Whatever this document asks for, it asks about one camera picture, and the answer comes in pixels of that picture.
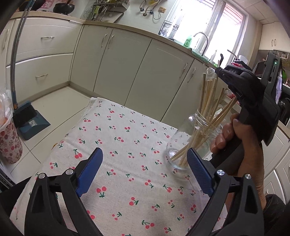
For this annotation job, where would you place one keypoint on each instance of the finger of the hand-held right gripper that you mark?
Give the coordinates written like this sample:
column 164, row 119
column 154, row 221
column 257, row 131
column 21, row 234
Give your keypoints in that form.
column 240, row 79

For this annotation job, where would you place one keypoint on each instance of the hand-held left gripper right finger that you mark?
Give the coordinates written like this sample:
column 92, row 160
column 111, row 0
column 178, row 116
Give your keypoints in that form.
column 199, row 172

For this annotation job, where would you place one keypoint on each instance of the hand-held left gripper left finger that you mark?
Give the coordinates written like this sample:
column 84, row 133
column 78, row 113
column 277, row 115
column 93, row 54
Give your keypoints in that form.
column 90, row 168

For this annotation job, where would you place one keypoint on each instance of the clear glass jar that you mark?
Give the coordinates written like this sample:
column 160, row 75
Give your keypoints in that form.
column 181, row 145

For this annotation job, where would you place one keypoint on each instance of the bunch of wooden chopsticks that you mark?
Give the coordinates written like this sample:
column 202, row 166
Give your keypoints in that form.
column 209, row 99

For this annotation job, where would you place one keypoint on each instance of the person's right hand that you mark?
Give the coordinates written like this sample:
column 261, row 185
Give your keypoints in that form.
column 251, row 154

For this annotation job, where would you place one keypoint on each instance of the black rice cooker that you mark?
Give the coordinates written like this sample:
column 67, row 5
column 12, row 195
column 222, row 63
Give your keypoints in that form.
column 285, row 111

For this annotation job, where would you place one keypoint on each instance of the black filter tap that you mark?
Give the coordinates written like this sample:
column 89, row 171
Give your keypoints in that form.
column 221, row 60

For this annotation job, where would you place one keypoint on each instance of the cream hanging waste bin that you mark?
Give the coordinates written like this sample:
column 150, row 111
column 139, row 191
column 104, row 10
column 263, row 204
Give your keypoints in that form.
column 210, row 73

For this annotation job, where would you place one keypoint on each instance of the slim white bottle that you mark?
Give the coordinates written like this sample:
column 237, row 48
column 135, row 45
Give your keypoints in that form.
column 213, row 56

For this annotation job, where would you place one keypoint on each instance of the cherry print tablecloth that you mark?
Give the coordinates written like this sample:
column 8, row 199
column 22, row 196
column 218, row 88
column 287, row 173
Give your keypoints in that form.
column 126, row 145

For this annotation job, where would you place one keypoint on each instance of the green dish cloth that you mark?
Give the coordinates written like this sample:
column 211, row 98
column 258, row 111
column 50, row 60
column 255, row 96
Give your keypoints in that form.
column 200, row 56

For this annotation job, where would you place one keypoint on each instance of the chrome kitchen faucet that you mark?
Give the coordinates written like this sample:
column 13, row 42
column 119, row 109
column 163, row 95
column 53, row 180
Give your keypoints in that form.
column 205, row 38

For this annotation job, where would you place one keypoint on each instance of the green dish soap bottle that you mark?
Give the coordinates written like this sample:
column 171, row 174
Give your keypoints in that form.
column 188, row 42

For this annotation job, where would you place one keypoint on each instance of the white framed window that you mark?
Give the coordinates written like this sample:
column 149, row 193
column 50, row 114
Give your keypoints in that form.
column 204, row 18

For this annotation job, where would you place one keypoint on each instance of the floral print bin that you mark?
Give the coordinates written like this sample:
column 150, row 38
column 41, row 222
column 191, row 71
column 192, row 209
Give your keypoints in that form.
column 10, row 145

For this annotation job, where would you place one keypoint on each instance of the cream kitchen base cabinets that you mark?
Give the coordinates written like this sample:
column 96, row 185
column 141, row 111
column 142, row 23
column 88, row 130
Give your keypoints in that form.
column 126, row 61

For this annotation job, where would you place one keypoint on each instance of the cream cutting board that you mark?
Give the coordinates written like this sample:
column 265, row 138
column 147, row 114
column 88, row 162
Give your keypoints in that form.
column 117, row 17

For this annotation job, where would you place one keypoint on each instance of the black wok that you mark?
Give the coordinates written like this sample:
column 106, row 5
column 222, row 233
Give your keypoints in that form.
column 63, row 8

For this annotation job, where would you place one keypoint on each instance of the black cooking pot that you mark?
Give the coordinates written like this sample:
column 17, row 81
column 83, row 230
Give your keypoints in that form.
column 34, row 4

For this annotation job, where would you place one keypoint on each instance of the cream wall cabinets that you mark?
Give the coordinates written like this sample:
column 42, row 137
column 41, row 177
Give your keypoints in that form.
column 274, row 36

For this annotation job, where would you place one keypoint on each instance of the yellow wall socket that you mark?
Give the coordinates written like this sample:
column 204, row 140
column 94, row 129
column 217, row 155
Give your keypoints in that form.
column 161, row 9

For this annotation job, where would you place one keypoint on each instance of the wall utensil rack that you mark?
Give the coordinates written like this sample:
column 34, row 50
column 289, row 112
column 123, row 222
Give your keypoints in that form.
column 106, row 9

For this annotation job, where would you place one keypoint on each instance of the pink wall stickers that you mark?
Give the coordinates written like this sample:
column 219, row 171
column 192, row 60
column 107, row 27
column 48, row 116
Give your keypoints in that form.
column 48, row 4

